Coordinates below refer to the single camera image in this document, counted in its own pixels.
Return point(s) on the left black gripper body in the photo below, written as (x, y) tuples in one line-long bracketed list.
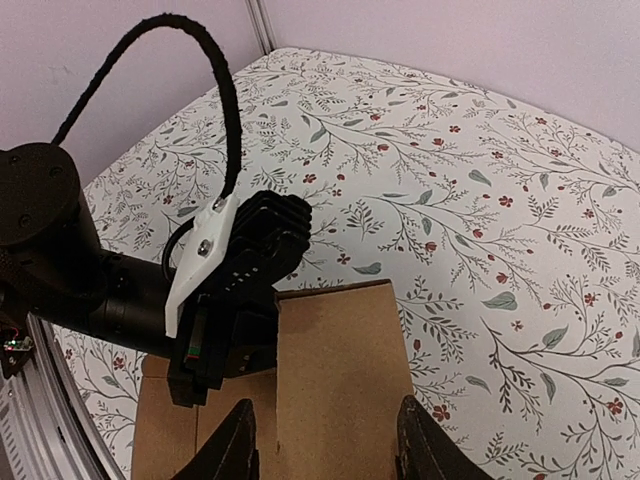
[(222, 339)]

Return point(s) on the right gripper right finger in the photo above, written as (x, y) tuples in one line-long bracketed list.
[(425, 451)]

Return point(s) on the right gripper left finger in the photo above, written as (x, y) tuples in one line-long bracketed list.
[(230, 453)]

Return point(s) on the brown cardboard box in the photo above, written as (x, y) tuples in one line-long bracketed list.
[(328, 410)]

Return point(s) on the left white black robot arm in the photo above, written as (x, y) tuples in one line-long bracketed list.
[(54, 267)]

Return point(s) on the floral patterned table mat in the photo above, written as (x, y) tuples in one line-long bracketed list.
[(511, 237)]

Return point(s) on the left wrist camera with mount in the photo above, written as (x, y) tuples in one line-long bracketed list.
[(236, 248)]

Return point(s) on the front aluminium rail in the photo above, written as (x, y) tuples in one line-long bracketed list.
[(46, 429)]

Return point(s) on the left aluminium frame post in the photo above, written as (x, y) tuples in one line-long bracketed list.
[(261, 25)]

